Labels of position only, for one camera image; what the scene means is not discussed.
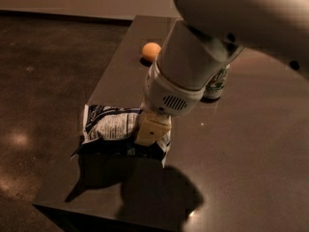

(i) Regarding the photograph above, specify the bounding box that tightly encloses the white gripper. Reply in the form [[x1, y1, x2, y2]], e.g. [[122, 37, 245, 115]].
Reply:
[[134, 61, 205, 147]]

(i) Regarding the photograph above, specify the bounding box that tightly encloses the blue chip bag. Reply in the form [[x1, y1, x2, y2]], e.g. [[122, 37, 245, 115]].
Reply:
[[71, 104, 171, 165]]

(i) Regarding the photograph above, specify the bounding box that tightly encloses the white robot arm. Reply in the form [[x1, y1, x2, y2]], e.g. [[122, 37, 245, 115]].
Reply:
[[135, 0, 309, 146]]

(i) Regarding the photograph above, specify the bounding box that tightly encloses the green white soda can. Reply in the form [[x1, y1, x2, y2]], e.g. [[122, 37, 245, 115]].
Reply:
[[204, 65, 230, 100]]

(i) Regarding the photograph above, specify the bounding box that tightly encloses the orange fruit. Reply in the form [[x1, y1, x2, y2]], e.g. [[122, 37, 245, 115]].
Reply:
[[142, 43, 161, 63]]

